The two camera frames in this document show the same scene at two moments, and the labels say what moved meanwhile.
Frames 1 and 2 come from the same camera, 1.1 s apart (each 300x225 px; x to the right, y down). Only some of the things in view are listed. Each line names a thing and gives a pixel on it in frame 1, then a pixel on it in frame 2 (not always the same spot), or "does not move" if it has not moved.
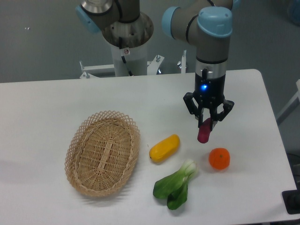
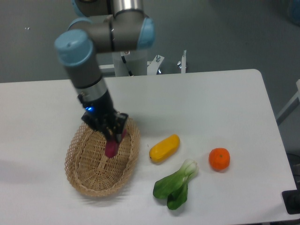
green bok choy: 175,187 does not move
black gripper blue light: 208,92 to 100,112
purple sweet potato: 205,131 to 111,146
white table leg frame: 292,105 does not move
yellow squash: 164,147 does not move
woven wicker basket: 101,152 does not move
